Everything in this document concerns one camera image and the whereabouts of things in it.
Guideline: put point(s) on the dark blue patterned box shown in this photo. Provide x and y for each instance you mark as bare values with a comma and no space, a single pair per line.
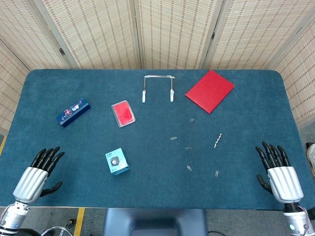
73,112

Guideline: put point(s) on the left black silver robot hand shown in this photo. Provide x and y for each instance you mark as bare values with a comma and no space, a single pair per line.
30,183

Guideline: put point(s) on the blue grey robot torso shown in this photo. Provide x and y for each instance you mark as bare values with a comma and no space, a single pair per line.
155,222

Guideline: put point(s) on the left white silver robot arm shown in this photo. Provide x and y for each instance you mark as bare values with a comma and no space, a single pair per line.
13,216

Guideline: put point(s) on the blue felt table cloth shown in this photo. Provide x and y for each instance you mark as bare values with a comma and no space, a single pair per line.
152,177

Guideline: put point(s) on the red ink pad clear case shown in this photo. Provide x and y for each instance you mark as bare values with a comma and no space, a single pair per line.
123,113

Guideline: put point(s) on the small teal product box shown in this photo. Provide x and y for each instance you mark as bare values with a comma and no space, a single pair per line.
116,161

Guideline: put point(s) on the dark metal screen hinge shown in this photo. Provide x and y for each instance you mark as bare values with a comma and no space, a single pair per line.
61,51
213,35

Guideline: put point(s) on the white sneaker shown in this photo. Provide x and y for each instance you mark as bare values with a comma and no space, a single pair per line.
311,159

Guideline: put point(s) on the red hardcover notebook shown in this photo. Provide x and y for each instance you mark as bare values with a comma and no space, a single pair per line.
209,91

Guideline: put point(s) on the beaded metal chain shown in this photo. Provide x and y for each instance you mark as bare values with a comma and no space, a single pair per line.
217,141

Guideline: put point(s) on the woven bamboo screen panel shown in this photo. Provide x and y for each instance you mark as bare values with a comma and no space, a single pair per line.
256,32
299,81
174,32
9,93
91,32
29,32

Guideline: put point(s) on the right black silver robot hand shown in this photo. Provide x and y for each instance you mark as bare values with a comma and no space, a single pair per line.
285,183

